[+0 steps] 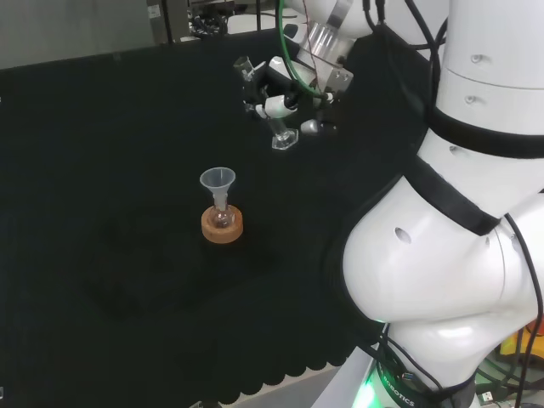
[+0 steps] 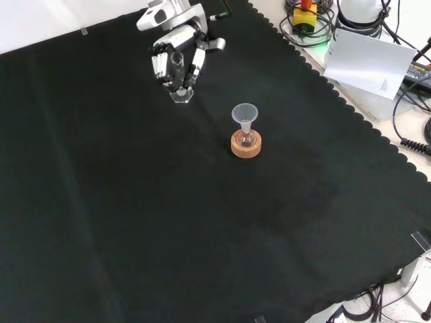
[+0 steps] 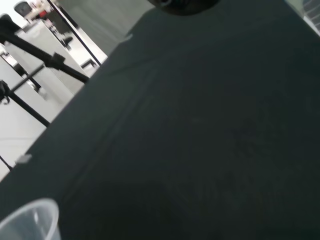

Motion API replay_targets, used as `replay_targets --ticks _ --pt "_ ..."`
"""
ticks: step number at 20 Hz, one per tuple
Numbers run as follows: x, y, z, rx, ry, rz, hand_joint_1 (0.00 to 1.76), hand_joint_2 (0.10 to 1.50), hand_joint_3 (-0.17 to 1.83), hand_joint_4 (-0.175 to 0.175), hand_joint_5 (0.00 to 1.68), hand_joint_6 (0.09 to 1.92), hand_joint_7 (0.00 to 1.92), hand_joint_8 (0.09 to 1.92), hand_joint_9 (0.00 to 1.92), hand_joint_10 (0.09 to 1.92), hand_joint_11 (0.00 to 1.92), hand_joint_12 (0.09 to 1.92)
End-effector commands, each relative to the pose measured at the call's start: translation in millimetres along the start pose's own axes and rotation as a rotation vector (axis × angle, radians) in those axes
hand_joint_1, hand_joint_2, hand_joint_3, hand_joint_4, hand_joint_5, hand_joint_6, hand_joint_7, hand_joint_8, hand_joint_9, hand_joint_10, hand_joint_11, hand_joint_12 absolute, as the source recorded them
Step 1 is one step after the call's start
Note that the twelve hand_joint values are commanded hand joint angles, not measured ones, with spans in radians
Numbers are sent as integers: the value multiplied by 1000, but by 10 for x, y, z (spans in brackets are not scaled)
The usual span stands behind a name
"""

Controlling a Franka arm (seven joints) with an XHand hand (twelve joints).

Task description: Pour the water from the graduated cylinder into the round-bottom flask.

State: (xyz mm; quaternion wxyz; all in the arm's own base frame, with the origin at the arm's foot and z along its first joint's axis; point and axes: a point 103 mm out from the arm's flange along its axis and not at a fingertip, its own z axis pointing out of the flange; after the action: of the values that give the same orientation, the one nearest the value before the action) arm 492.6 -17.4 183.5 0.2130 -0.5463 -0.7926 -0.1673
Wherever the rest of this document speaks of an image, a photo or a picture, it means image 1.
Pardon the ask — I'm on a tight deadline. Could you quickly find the cork ring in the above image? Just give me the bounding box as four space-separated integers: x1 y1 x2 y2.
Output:
201 205 246 245

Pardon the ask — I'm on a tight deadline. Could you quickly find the black cable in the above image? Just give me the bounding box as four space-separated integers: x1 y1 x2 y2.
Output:
503 213 544 408

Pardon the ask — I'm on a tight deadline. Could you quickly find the clear graduated cylinder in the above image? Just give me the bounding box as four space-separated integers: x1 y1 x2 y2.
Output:
232 54 300 151

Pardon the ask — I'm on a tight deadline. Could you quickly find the yellow stop button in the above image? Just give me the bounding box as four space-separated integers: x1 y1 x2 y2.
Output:
498 317 544 367

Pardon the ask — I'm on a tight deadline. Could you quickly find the grey metal cabinet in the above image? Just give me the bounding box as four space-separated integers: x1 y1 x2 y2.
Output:
146 0 191 44

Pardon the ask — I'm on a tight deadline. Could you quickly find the black bench cloth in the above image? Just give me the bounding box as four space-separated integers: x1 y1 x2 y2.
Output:
0 25 431 405

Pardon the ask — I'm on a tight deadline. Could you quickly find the green cable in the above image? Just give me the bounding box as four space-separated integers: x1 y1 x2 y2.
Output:
277 0 332 99

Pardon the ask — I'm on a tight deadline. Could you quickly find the round-bottom glass flask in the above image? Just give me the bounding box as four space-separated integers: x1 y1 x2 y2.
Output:
211 198 236 231

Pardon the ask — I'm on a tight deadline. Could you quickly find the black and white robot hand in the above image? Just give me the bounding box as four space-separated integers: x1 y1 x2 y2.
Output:
244 54 354 137

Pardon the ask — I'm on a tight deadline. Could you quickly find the clear plastic funnel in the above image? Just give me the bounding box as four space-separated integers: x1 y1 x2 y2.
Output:
199 167 236 210

